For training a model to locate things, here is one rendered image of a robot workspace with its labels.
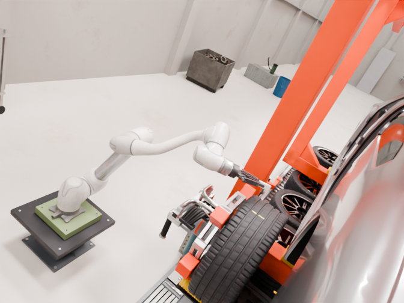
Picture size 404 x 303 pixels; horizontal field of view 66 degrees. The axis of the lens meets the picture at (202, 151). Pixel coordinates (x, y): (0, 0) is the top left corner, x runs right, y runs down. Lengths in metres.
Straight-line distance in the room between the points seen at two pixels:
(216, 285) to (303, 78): 1.19
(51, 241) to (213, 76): 5.41
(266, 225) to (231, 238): 0.19
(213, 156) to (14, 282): 1.58
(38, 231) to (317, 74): 1.98
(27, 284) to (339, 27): 2.43
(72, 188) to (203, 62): 5.27
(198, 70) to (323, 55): 5.40
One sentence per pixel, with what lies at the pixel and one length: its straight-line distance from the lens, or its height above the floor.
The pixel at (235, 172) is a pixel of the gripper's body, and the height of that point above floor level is 1.29.
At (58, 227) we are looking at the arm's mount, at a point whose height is 0.35.
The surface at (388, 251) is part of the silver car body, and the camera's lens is 0.87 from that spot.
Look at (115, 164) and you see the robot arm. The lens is 2.16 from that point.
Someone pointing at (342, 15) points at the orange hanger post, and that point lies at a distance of 1.85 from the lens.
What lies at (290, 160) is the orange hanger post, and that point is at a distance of 4.04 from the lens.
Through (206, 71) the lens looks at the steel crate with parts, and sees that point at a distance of 7.02.
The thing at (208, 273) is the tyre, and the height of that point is 0.91.
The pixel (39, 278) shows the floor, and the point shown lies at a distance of 2.51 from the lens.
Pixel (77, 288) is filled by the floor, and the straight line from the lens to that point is 2.48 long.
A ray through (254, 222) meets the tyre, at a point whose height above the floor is 1.16.
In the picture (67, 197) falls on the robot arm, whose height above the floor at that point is 0.54.
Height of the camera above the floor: 2.05
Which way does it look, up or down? 27 degrees down
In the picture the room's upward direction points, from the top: 24 degrees clockwise
